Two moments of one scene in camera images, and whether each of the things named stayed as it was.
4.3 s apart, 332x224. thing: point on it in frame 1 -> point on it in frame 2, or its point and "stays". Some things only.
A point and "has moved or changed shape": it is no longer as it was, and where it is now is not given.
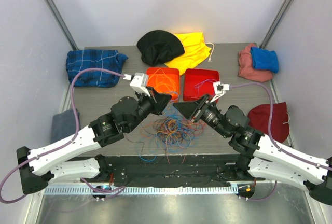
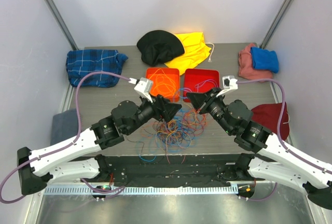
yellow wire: (162, 83) stays
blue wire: (197, 85) stays
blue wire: (172, 115) has moved or changed shape
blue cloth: (264, 59) stays
